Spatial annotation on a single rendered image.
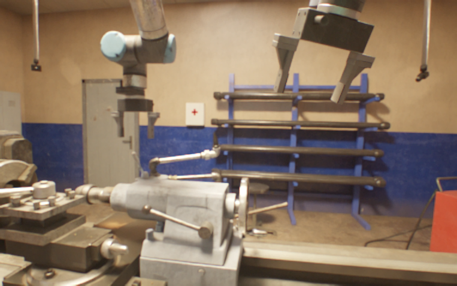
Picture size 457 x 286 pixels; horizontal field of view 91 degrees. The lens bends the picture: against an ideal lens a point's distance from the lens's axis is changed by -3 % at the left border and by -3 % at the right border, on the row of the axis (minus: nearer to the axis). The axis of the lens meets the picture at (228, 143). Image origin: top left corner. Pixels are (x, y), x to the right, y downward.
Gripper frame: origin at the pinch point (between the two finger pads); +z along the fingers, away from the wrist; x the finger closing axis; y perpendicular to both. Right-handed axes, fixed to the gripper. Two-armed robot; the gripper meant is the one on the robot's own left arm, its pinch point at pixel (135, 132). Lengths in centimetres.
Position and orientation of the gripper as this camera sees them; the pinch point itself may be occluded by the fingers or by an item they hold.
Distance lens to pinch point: 99.2
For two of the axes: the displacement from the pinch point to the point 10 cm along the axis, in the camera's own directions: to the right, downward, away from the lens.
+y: 2.0, -0.8, 9.8
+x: -9.8, -0.4, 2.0
